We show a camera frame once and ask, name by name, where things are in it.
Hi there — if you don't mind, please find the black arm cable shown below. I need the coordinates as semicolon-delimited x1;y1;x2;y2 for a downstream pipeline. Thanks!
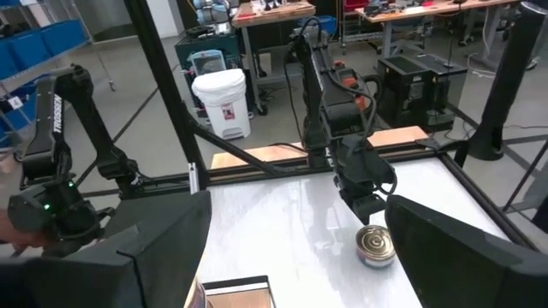
282;16;323;146

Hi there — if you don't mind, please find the pale blue device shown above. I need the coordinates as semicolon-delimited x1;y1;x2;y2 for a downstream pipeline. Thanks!
188;49;228;78

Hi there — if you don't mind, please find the white trash bin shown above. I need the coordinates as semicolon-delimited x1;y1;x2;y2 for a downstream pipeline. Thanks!
190;68;253;141

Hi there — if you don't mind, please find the black diagonal frame brace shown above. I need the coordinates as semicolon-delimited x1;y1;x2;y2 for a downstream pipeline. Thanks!
502;139;548;214
187;114;303;175

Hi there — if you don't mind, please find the person's hand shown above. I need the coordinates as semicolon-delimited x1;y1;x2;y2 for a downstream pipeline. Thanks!
0;208;57;254

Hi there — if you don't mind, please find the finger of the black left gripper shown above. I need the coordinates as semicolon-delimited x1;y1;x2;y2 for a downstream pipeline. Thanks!
363;192;389;223
341;190;367;227

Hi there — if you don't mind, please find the black frame upright post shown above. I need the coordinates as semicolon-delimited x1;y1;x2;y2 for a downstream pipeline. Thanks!
122;0;211;193

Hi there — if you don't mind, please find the black frame wooden top shelf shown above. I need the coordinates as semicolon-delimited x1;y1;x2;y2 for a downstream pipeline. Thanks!
200;275;277;308

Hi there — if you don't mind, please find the blue storage bin shelf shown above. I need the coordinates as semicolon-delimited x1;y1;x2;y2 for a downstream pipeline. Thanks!
0;0;117;149

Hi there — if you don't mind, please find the black pole stand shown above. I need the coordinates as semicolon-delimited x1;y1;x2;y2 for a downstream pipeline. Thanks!
467;1;548;163

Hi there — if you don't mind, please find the orange black vacuum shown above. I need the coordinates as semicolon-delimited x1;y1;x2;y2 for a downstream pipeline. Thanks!
331;59;385;112

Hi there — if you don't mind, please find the long wooden top workbench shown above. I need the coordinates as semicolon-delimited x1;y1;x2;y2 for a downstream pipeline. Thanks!
354;0;523;59

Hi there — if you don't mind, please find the wooden table side board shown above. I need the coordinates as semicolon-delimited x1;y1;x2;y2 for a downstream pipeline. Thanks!
210;125;430;170

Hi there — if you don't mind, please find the dark green cart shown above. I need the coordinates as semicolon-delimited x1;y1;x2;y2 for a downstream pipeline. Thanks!
174;31;241;110

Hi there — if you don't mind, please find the blue crate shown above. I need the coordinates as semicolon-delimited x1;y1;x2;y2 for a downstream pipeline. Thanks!
298;15;339;36

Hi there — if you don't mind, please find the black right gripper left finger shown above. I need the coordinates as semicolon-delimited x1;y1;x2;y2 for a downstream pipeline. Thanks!
0;190;213;308

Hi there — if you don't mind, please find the silver metal bracket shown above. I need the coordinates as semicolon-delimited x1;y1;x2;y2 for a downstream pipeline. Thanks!
188;162;201;195

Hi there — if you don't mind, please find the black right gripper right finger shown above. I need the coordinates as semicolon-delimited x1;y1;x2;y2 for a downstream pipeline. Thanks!
384;194;548;308

